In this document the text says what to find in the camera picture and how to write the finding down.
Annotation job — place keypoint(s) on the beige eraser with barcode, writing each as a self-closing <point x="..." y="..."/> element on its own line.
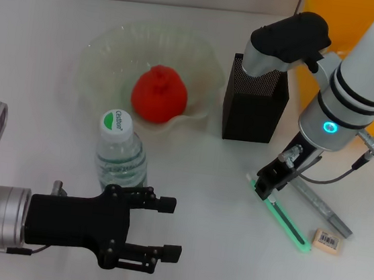
<point x="328" y="241"/>

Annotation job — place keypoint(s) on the clear green-label water bottle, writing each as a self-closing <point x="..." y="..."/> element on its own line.
<point x="120" y="159"/>

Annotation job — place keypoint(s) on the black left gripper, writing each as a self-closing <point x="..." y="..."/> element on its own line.
<point x="76" y="223"/>

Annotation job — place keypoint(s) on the black mesh pen holder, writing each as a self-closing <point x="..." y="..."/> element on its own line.
<point x="247" y="116"/>

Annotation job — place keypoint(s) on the grey pen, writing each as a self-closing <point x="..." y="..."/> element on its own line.
<point x="321" y="206"/>

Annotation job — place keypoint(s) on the green utility knife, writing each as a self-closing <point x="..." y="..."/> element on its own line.
<point x="288" y="226"/>

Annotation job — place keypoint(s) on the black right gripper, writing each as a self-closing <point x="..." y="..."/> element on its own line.
<point x="298" y="159"/>

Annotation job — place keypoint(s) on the red-orange toy orange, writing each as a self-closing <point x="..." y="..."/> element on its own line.
<point x="159" y="96"/>

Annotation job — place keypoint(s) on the yellow plastic bin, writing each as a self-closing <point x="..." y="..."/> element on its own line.
<point x="349" y="23"/>

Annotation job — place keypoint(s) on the clear wavy glass fruit bowl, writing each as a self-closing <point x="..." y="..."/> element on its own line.
<point x="115" y="57"/>

